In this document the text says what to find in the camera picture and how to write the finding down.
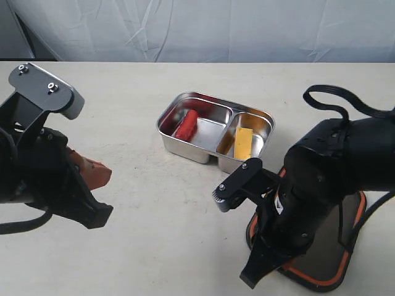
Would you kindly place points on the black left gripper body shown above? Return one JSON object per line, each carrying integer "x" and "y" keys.
{"x": 43, "y": 176}

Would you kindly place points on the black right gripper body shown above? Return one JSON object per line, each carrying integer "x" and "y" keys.
{"x": 309, "y": 190}

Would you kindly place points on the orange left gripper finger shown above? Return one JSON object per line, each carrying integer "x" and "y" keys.
{"x": 95, "y": 174}

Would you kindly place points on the dark transparent lunch box lid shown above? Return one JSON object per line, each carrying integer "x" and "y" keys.
{"x": 322, "y": 268}

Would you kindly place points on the yellow toy cheese wedge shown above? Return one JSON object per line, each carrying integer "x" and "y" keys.
{"x": 243, "y": 143}

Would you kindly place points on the red toy sausage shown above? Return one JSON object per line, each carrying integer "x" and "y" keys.
{"x": 188, "y": 126}

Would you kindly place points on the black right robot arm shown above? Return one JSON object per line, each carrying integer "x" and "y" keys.
{"x": 366, "y": 147}

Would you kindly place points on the grey-blue backdrop cloth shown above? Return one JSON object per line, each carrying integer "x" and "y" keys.
{"x": 200, "y": 31}

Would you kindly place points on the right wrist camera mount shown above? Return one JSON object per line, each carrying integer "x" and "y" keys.
{"x": 249, "y": 181}

